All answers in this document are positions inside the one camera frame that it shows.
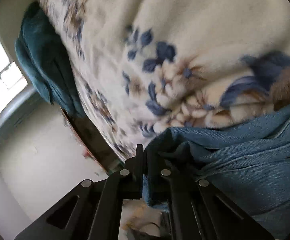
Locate blue denim pants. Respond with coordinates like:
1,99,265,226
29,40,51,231
143,104,290,239

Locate cream floral fleece blanket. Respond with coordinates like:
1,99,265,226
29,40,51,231
36,0,290,240

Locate teal fuzzy blanket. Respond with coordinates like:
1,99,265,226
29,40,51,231
15,1,85,118

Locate dark wooden bed frame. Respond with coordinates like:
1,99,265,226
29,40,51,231
60,108,123,175

